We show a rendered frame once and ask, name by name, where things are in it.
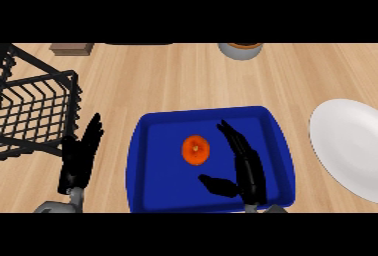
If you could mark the brown wooden block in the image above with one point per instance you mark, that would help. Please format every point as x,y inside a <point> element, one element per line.
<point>71,49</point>

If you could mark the blue tray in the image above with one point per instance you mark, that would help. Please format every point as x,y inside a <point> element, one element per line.
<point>162,180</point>

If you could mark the white plate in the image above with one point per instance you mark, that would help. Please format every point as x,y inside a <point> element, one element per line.
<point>351,146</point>

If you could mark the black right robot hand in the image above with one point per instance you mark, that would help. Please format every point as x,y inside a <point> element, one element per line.
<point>248,173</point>

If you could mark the orange squash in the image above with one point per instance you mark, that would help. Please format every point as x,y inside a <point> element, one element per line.
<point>195,150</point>

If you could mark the grey pot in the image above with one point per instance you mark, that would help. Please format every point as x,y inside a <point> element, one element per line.
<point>239,50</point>

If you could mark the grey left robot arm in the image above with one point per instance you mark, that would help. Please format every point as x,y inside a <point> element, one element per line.
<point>63,203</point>

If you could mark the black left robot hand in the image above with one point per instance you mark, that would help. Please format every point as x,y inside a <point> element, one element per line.
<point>78,160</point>

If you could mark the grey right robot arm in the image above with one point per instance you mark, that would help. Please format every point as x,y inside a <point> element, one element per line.
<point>265,208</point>

